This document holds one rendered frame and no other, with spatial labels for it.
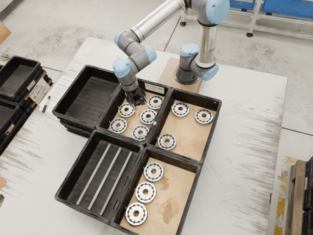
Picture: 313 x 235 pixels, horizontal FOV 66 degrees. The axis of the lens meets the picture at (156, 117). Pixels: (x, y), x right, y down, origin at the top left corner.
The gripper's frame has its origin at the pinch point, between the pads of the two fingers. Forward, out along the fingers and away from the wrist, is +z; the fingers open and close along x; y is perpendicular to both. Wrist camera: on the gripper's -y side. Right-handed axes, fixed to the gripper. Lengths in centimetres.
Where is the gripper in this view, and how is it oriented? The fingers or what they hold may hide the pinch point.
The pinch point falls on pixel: (139, 104)
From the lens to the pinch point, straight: 129.6
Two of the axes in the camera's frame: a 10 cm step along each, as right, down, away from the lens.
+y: 3.9, 7.7, -5.1
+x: 9.0, -4.3, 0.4
